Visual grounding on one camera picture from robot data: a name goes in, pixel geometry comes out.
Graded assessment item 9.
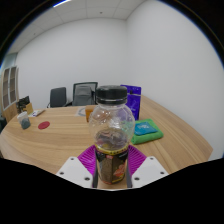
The teal blue packet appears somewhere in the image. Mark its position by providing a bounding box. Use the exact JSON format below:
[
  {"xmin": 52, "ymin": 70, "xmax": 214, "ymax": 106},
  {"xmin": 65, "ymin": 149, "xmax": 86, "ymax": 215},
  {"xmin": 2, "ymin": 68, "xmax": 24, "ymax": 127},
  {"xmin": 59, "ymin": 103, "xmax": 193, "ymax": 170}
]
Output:
[{"xmin": 133, "ymin": 122, "xmax": 158, "ymax": 136}]

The green cloth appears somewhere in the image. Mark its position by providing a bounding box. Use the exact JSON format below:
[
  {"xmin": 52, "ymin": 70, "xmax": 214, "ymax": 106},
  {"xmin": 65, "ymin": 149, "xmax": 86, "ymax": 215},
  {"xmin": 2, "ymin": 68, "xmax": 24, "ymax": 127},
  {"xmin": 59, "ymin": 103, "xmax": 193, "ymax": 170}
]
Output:
[{"xmin": 130, "ymin": 118, "xmax": 165, "ymax": 146}]

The white and grey mug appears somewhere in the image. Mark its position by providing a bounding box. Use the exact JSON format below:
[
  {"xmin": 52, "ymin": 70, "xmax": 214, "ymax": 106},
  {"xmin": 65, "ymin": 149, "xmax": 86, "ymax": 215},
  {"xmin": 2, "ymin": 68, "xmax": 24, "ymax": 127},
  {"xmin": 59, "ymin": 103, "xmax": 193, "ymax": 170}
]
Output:
[{"xmin": 17, "ymin": 111, "xmax": 32, "ymax": 131}]

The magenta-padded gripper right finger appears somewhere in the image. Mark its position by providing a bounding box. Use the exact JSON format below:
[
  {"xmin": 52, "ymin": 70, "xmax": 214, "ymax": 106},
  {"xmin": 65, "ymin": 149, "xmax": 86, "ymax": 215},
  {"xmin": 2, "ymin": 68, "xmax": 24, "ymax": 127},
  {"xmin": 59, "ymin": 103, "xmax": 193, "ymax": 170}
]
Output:
[{"xmin": 125, "ymin": 144, "xmax": 170, "ymax": 189}]

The ceiling light panel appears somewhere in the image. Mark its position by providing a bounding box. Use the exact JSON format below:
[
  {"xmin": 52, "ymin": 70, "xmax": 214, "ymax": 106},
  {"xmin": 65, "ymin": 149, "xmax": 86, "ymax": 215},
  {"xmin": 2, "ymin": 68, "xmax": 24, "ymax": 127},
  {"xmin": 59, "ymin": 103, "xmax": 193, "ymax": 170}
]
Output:
[{"xmin": 52, "ymin": 0, "xmax": 73, "ymax": 8}]

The clear bottle with black cap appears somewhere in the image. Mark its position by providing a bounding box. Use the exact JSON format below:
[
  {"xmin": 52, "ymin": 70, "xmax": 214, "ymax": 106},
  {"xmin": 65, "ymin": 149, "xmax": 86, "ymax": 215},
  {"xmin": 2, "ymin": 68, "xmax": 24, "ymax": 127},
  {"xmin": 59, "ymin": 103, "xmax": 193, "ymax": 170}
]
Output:
[{"xmin": 87, "ymin": 85, "xmax": 136, "ymax": 186}]

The grey backpack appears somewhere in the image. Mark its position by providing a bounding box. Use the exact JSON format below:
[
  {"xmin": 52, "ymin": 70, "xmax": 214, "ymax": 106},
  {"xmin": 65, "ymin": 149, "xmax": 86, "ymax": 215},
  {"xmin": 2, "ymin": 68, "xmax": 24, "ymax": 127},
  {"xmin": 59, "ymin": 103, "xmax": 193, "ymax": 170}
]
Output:
[{"xmin": 72, "ymin": 85, "xmax": 96, "ymax": 107}]

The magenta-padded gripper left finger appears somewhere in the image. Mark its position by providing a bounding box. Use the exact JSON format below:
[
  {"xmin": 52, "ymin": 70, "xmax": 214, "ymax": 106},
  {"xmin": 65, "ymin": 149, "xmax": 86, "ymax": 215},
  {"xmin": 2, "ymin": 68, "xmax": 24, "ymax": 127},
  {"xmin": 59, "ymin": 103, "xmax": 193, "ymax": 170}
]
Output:
[{"xmin": 55, "ymin": 144, "xmax": 98, "ymax": 189}]

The flat round red coaster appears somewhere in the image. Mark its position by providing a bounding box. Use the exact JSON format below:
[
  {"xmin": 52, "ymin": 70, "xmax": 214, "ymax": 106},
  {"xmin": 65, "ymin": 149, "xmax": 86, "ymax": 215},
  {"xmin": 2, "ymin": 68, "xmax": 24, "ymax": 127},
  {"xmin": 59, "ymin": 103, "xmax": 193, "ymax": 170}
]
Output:
[{"xmin": 37, "ymin": 120, "xmax": 51, "ymax": 131}]

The black box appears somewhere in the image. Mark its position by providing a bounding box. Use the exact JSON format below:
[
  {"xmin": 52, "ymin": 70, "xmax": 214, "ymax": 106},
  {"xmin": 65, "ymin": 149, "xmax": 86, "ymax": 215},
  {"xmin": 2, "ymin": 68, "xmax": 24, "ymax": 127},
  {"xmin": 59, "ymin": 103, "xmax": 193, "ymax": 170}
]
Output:
[{"xmin": 15, "ymin": 95, "xmax": 31, "ymax": 114}]

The purple standing sign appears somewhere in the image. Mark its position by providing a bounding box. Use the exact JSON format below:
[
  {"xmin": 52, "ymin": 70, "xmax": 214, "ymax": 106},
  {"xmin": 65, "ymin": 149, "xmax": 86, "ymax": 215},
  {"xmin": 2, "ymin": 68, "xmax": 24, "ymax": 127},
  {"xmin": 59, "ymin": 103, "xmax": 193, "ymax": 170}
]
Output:
[{"xmin": 120, "ymin": 84, "xmax": 142, "ymax": 121}]

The black mesh office chair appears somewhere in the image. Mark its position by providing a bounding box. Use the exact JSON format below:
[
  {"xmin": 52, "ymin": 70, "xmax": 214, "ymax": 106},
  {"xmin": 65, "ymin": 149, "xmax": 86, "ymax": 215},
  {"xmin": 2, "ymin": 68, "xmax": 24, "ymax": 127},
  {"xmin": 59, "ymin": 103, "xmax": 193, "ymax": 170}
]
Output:
[{"xmin": 64, "ymin": 81, "xmax": 99, "ymax": 107}]

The sheet with round grey print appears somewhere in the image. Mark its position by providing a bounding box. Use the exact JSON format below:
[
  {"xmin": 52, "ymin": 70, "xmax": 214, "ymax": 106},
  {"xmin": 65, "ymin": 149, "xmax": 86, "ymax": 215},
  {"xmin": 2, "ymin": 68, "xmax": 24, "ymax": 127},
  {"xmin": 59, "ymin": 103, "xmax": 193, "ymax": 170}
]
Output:
[{"xmin": 74, "ymin": 105, "xmax": 88, "ymax": 118}]

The wooden shelf cabinet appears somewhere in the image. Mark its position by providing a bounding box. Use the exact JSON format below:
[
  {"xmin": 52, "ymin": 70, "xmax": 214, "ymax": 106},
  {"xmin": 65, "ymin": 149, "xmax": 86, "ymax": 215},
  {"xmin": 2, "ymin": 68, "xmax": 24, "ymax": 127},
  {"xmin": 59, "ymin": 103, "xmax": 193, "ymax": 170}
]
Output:
[{"xmin": 0, "ymin": 65, "xmax": 20, "ymax": 118}]

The orange box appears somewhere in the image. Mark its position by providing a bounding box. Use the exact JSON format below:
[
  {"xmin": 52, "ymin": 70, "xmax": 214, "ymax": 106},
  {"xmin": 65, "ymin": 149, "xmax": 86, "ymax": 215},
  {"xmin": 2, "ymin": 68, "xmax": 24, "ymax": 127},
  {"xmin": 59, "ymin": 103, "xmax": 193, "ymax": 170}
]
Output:
[{"xmin": 84, "ymin": 104, "xmax": 98, "ymax": 123}]

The black sofa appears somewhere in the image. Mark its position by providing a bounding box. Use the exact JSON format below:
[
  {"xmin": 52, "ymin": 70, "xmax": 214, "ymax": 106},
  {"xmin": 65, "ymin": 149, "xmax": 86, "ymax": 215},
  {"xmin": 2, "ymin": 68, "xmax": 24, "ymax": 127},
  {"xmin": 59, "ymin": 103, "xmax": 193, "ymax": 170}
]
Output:
[{"xmin": 0, "ymin": 116, "xmax": 8, "ymax": 134}]

